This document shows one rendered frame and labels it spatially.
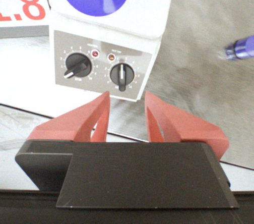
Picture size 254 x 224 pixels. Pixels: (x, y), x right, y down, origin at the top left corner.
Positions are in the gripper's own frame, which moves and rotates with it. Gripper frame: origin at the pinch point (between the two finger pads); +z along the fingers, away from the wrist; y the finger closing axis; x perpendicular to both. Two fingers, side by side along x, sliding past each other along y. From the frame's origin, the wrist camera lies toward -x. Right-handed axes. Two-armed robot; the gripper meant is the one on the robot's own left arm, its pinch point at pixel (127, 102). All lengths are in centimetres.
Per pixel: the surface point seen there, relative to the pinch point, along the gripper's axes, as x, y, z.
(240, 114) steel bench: 11.5, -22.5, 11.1
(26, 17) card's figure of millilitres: -5.2, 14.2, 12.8
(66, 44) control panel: -2.9, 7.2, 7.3
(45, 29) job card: -3.5, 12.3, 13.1
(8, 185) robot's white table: 17.8, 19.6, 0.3
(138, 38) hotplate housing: -3.4, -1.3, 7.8
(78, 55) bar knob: -1.7, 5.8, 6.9
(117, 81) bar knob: 2.0, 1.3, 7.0
